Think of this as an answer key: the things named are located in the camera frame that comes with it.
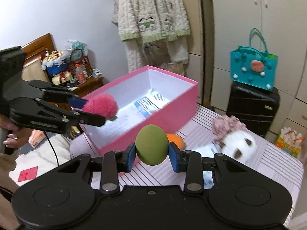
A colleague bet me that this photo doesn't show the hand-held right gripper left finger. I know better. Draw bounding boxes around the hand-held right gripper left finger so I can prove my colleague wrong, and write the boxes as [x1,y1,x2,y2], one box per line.
[57,142,136,195]

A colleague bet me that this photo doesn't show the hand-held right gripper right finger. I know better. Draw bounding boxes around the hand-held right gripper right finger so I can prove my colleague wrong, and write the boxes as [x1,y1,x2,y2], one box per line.
[168,142,243,195]

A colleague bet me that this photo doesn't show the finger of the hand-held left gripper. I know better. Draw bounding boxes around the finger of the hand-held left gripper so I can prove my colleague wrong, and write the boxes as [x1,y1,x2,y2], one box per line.
[29,80,89,109]
[9,97,106,135]

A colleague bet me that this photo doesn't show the pink fluffy pom-pom ball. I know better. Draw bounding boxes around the pink fluffy pom-pom ball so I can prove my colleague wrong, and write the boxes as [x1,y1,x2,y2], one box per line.
[83,93,119,121]

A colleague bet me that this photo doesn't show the green soft ball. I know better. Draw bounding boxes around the green soft ball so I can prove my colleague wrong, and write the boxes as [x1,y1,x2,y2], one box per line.
[135,124,169,166]

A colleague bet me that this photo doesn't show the pink cardboard box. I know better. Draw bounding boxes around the pink cardboard box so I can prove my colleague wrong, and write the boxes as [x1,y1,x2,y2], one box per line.
[78,65,199,166]

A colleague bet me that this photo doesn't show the pink floral cloth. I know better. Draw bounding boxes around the pink floral cloth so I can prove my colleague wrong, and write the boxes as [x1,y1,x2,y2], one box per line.
[212,115,247,144]

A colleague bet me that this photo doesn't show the orange soft ball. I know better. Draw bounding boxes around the orange soft ball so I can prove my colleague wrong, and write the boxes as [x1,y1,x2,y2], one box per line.
[165,133,186,150]

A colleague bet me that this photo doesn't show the person's left hand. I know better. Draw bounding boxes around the person's left hand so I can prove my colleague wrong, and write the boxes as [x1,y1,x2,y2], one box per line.
[0,114,33,149]

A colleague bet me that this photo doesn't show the wooden nightstand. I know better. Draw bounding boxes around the wooden nightstand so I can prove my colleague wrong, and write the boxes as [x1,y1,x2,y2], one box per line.
[51,75,105,99]

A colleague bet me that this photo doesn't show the orange drink bottle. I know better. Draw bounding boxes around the orange drink bottle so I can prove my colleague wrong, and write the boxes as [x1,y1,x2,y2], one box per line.
[75,63,87,83]

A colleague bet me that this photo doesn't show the cream red ornament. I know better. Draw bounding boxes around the cream red ornament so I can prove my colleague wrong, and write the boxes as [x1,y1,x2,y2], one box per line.
[52,71,74,85]

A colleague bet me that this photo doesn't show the woven basket bag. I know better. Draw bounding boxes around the woven basket bag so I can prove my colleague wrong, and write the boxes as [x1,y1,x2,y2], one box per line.
[68,48,93,82]

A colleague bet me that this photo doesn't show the wooden padded headboard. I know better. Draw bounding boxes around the wooden padded headboard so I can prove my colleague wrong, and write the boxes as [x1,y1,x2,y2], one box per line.
[20,33,56,82]

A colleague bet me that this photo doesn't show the blue wrapped flower bouquet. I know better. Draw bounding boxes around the blue wrapped flower bouquet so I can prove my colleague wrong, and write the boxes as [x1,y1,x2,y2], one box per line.
[41,49,70,76]

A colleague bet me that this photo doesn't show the orange white carton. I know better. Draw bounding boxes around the orange white carton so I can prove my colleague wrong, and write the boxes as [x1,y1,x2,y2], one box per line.
[29,129,48,150]

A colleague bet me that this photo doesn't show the white green plastic bag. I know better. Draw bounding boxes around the white green plastic bag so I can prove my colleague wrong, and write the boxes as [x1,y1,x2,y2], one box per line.
[65,39,88,56]

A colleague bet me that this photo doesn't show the blue white booklet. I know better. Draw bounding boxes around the blue white booklet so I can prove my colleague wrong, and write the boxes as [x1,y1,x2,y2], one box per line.
[133,93,172,119]

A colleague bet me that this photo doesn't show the white cloth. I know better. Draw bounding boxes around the white cloth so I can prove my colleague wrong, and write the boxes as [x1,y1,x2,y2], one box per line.
[14,134,72,188]

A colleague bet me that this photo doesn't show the white plush toy brown spots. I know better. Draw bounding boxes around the white plush toy brown spots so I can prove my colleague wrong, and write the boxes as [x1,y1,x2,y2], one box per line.
[197,125,257,167]

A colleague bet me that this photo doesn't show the cream fuzzy pajama pants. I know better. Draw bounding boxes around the cream fuzzy pajama pants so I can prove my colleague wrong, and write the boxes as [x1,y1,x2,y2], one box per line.
[125,38,190,74]

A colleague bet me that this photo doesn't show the red envelope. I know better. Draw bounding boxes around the red envelope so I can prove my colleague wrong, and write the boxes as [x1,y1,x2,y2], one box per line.
[17,166,39,182]

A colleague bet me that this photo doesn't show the black suitcase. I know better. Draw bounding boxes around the black suitcase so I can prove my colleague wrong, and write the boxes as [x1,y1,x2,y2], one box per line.
[227,81,281,139]

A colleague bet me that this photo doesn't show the colourful gift bag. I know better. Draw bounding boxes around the colourful gift bag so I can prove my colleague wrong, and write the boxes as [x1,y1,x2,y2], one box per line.
[273,127,303,159]

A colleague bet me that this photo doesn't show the teal felt tote bag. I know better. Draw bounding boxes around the teal felt tote bag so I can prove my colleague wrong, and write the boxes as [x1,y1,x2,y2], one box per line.
[230,28,279,91]

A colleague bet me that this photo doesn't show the cream fuzzy pajama top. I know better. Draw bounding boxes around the cream fuzzy pajama top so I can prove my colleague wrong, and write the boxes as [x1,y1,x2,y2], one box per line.
[111,0,191,43]

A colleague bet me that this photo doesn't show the white wardrobe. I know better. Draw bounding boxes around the white wardrobe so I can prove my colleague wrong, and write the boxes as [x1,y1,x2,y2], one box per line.
[209,0,307,137]

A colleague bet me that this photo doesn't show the black cable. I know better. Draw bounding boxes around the black cable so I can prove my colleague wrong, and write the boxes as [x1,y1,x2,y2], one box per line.
[44,131,59,167]

